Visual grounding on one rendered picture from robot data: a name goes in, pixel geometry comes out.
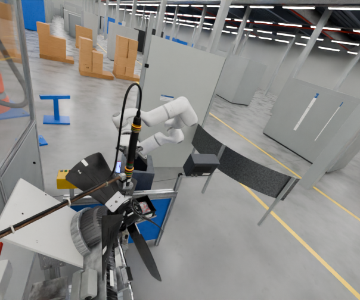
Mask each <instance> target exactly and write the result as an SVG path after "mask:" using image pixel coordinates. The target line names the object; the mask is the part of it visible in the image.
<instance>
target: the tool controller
mask: <svg viewBox="0 0 360 300"><path fill-rule="evenodd" d="M219 164H220V163H219V161H218V158H217V156H216V155H215V154H190V155H189V157H188V158H187V160H186V162H185V164H184V165H183V169H184V172H185V176H186V177H188V176H191V177H194V176H196V177H197V176H211V175H212V173H213V172H214V171H215V170H216V168H217V167H218V166H219Z"/></svg>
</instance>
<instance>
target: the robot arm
mask: <svg viewBox="0 0 360 300"><path fill-rule="evenodd" d="M137 111H138V109H136V108H127V109H125V111H124V115H123V123H122V132H121V137H120V145H119V151H120V152H122V153H123V154H124V156H125V157H126V159H128V146H129V138H130V133H131V122H130V121H128V120H127V119H128V118H131V117H134V116H136V112H137ZM140 111H141V110H140ZM121 113H122V111H119V112H117V113H115V114H114V115H113V116H112V118H111V119H112V121H113V123H114V125H115V126H116V129H117V131H118V132H119V126H120V118H121ZM140 117H141V119H142V121H143V122H144V123H145V124H146V125H147V126H148V127H152V126H155V125H156V124H159V123H161V122H163V121H166V120H167V121H166V122H165V129H166V131H167V133H168V135H169V137H167V136H165V135H164V134H163V133H161V132H158V133H156V134H154V135H152V136H151V137H149V138H147V139H146V140H144V141H142V142H140V143H139V142H137V146H136V153H135V159H137V157H138V154H139V155H140V156H141V157H142V158H143V159H146V158H147V153H149V152H151V151H153V150H154V149H156V148H158V147H160V146H162V145H164V144H166V143H175V144H179V143H181V142H182V141H183V140H184V134H183V132H182V131H181V128H183V127H184V125H186V126H189V127H192V126H195V125H196V124H197V122H198V118H197V115H196V113H195V112H194V110H193V108H192V106H191V105H190V103H189V101H188V99H187V98H185V97H183V96H181V97H179V98H176V99H175V100H173V101H171V102H168V103H167V104H164V105H162V106H160V107H158V108H156V109H153V110H151V111H149V112H144V111H141V116H140ZM172 117H175V118H173V119H170V118H172ZM168 119H169V120H168Z"/></svg>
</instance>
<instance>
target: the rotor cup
mask: <svg viewBox="0 0 360 300"><path fill-rule="evenodd" d="M127 200H129V201H127ZM127 200H126V201H127V202H126V201H124V202H125V203H124V202H123V203H122V204H121V205H120V206H119V207H118V208H117V209H116V210H115V211H114V212H111V211H110V210H109V209H108V210H107V215H118V214H123V212H124V210H125V211H126V213H125V217H124V219H123V224H122V225H121V228H120V229H119V231H120V232H119V233H121V232H123V231H125V230H126V225H130V224H132V223H134V222H136V221H137V220H139V219H140V218H142V209H141V206H140V204H139V203H138V201H137V200H136V199H135V198H129V199H127ZM135 206H137V208H138V209H136V208H135ZM132 212H133V214H131V215H129V216H128V214H130V213H132Z"/></svg>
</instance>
